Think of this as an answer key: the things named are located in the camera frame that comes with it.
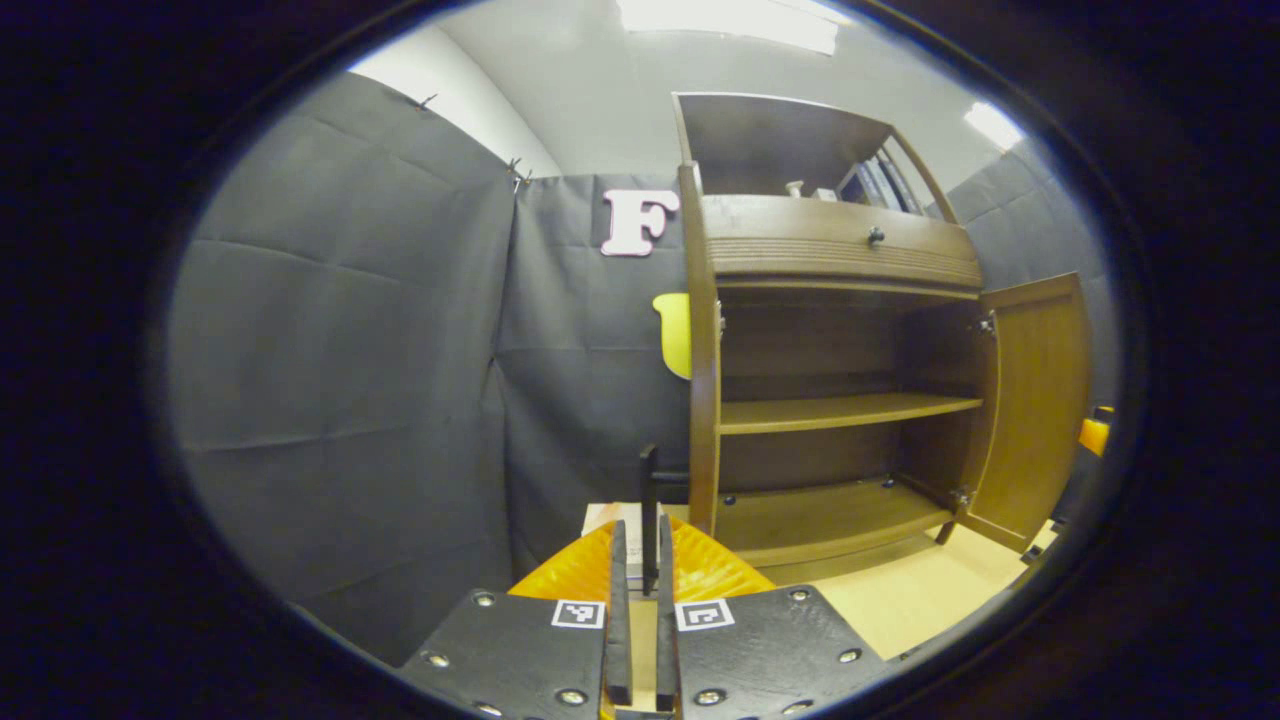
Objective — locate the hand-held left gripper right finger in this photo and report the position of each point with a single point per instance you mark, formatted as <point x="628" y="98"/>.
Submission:
<point x="667" y="650"/>

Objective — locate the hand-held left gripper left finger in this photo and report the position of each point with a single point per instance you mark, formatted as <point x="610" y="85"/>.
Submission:
<point x="619" y="650"/>

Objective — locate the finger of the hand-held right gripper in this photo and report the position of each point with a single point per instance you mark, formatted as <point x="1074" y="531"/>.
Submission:
<point x="1095" y="435"/>

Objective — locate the wooden shoe cabinet door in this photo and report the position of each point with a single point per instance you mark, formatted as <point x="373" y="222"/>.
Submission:
<point x="1040" y="400"/>
<point x="704" y="400"/>

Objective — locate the brown wooden shoe cabinet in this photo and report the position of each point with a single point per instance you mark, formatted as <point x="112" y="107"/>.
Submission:
<point x="810" y="350"/>

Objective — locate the wooden cabinet shelf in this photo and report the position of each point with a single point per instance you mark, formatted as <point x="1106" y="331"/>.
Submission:
<point x="830" y="410"/>

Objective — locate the wooden cabinet drawer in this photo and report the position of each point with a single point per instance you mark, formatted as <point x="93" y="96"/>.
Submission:
<point x="800" y="230"/>

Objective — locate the black table clamp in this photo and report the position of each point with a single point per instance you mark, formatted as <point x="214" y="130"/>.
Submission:
<point x="1030" y="555"/>

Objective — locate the ceiling light panel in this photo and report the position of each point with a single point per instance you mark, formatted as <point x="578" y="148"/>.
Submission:
<point x="993" y="125"/>

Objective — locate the black backdrop cloth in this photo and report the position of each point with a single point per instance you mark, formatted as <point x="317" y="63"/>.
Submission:
<point x="340" y="380"/>

